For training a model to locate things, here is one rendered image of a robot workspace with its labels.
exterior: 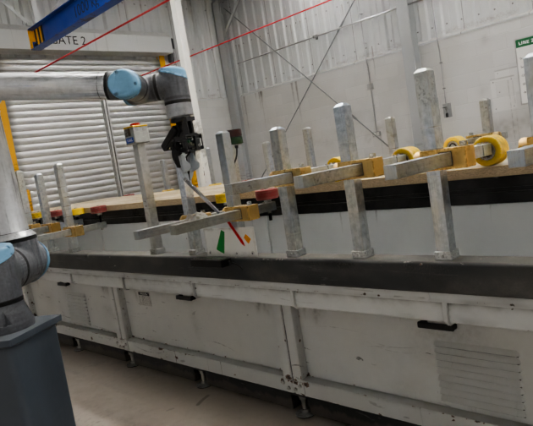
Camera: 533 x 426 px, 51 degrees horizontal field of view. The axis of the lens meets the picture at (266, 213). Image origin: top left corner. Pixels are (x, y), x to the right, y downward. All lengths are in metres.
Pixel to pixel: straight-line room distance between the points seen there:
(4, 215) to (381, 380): 1.40
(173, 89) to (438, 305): 1.06
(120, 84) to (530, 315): 1.28
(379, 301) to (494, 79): 7.67
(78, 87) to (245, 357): 1.30
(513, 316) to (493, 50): 7.85
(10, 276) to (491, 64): 8.03
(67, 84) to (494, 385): 1.55
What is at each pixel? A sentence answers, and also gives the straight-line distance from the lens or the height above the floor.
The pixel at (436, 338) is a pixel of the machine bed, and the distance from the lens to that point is 1.81.
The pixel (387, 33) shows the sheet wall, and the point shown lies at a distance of 10.00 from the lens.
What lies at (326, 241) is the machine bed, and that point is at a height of 0.70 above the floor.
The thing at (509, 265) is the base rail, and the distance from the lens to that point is 1.34.
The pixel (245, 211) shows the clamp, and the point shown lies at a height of 0.85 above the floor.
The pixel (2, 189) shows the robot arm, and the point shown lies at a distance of 2.09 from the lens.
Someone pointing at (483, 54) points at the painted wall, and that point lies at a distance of 9.17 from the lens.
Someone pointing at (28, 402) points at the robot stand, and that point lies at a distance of 1.94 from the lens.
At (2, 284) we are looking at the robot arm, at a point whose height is 0.76.
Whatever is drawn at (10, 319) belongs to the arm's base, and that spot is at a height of 0.64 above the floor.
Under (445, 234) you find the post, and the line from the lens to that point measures 1.40.
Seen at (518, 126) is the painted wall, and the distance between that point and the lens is 8.98.
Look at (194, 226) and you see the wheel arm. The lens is 1.70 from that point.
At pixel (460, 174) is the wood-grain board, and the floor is 0.89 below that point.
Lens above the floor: 1.02
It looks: 6 degrees down
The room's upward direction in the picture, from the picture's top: 9 degrees counter-clockwise
